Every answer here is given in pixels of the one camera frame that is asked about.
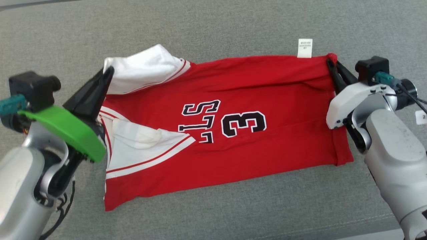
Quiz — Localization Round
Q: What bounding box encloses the teal cable connector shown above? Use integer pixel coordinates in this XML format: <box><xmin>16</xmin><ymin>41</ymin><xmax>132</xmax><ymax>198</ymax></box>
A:
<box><xmin>374</xmin><ymin>72</ymin><xmax>405</xmax><ymax>90</ymax></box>
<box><xmin>0</xmin><ymin>94</ymin><xmax>28</xmax><ymax>117</ymax></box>

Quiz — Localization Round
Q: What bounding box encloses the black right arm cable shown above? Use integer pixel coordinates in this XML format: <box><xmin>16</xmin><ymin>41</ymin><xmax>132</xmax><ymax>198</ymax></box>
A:
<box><xmin>397</xmin><ymin>83</ymin><xmax>427</xmax><ymax>114</ymax></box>

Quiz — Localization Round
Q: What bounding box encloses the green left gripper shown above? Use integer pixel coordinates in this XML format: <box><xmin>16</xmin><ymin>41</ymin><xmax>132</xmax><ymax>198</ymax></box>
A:
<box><xmin>18</xmin><ymin>66</ymin><xmax>114</xmax><ymax>163</ymax></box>

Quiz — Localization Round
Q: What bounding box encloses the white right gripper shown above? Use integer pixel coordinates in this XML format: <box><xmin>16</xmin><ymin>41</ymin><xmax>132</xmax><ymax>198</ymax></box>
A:
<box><xmin>326</xmin><ymin>59</ymin><xmax>396</xmax><ymax>130</ymax></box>

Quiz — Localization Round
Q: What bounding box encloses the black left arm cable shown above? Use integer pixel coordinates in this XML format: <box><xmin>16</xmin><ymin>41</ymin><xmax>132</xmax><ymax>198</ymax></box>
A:
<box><xmin>39</xmin><ymin>180</ymin><xmax>76</xmax><ymax>240</ymax></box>

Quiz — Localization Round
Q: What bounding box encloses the red jersey shirt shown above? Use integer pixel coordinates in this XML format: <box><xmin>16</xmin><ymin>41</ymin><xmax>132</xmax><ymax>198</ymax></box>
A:
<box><xmin>100</xmin><ymin>39</ymin><xmax>354</xmax><ymax>212</ymax></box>

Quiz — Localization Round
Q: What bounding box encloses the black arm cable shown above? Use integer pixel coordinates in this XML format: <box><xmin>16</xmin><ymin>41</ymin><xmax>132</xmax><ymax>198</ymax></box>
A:
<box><xmin>397</xmin><ymin>83</ymin><xmax>427</xmax><ymax>114</ymax></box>
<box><xmin>39</xmin><ymin>180</ymin><xmax>76</xmax><ymax>240</ymax></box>

